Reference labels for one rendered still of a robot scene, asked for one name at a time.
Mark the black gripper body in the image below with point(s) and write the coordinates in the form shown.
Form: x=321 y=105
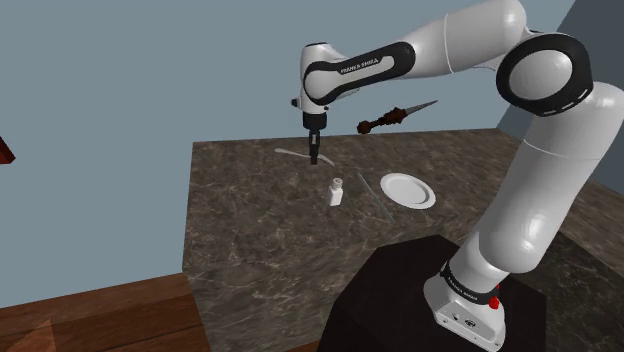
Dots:
x=314 y=121

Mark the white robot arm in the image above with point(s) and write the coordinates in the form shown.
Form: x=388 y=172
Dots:
x=541 y=195

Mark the pale butter knife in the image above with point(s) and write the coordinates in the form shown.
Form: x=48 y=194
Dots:
x=292 y=152

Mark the white salt shaker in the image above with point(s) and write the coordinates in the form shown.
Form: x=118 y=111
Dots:
x=336 y=195

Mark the white plate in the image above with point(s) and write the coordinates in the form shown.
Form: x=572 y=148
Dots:
x=407 y=190

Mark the dark robot stand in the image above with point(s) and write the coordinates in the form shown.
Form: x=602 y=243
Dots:
x=385 y=292

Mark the red-brown block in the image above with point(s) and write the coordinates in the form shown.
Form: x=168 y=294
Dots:
x=4 y=153

